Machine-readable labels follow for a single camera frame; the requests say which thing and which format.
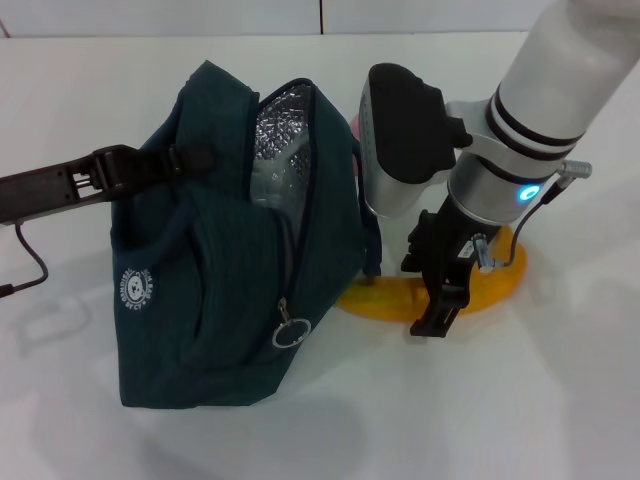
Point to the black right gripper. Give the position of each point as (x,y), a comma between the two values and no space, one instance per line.
(450,245)

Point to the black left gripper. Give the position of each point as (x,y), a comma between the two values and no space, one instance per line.
(40,190)

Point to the dark teal fabric lunch bag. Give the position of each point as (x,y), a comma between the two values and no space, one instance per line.
(200,300)

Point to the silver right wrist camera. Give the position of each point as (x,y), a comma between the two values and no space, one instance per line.
(405,135)

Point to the pink toy peach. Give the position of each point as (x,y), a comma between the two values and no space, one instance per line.
(355,127)

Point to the yellow banana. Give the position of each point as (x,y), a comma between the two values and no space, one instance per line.
(380,302)

